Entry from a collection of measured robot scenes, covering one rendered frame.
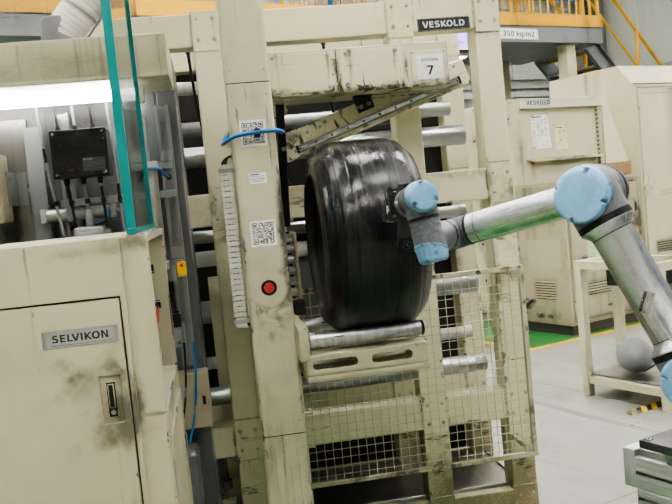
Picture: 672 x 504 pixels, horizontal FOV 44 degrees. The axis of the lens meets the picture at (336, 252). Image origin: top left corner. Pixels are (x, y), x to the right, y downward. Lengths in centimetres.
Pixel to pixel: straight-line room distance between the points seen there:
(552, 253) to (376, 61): 442
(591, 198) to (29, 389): 118
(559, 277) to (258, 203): 478
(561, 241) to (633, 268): 515
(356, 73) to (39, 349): 144
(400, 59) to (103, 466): 162
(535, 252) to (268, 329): 487
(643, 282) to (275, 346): 113
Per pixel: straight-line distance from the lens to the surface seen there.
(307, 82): 270
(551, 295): 703
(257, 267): 240
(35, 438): 179
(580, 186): 173
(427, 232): 191
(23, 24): 764
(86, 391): 176
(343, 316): 235
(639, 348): 496
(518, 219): 195
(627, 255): 173
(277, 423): 248
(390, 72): 275
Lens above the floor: 131
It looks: 4 degrees down
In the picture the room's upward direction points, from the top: 6 degrees counter-clockwise
